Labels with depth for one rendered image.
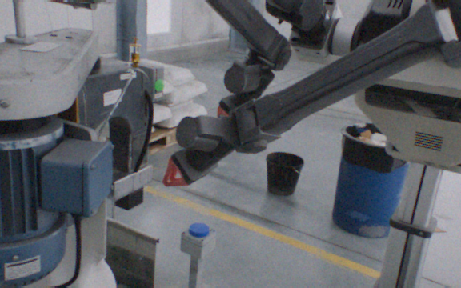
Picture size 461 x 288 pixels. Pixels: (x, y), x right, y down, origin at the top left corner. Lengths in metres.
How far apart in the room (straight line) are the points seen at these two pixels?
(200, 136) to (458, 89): 0.56
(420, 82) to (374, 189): 2.07
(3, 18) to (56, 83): 5.27
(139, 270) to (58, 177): 1.00
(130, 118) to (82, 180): 0.48
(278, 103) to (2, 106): 0.40
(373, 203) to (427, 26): 2.57
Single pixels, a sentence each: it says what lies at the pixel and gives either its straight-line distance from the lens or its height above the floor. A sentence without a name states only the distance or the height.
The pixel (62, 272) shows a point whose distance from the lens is 1.33.
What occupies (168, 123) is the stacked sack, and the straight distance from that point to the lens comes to 4.35.
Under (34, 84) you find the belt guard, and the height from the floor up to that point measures 1.41.
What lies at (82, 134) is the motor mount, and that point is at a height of 1.31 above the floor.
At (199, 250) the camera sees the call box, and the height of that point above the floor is 0.81.
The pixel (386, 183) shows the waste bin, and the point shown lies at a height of 0.40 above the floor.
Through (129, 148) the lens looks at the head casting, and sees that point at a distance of 1.22.
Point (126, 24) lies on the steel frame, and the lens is 7.12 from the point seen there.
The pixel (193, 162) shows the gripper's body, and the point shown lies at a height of 1.23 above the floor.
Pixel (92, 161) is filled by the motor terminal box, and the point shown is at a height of 1.30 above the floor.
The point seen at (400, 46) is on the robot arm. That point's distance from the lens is 0.70.
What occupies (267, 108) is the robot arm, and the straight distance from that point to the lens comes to 0.81.
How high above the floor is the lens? 1.59
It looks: 20 degrees down
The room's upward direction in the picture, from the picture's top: 5 degrees clockwise
